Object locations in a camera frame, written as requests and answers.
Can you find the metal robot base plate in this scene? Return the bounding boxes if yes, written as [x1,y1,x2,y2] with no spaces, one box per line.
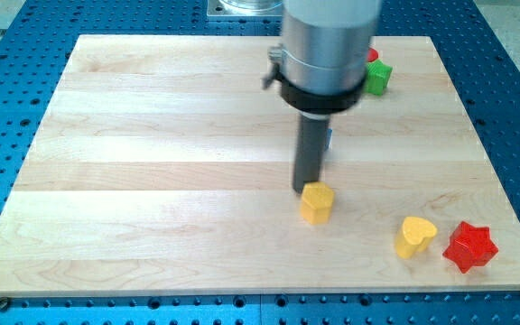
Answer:
[207,0,283,18]

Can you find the yellow hexagon block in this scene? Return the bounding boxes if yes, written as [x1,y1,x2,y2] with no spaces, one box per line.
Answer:
[300,181,335,225]

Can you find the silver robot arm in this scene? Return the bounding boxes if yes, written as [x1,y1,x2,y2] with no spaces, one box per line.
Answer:
[263,0,382,120]

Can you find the red star block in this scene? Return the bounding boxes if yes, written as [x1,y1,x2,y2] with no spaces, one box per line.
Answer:
[442,221,499,274]

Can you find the left board clamp screw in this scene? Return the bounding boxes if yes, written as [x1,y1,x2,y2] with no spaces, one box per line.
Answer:
[0,297,12,312]

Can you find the green star block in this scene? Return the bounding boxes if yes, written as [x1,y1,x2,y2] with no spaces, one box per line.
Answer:
[365,60,393,96]

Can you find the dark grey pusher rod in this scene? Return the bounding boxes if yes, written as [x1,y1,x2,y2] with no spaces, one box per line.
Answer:
[292,113,330,194]

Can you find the blue block behind rod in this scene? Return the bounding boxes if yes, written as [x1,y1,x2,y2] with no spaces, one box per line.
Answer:
[324,128,332,152]

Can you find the yellow heart block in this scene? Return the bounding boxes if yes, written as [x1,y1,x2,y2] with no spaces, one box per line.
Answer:
[394,216,438,259]

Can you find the red round block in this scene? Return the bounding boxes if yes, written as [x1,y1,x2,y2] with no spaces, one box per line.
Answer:
[367,48,379,62]

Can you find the light wooden board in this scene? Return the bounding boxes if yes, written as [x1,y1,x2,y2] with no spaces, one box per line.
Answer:
[0,35,520,297]

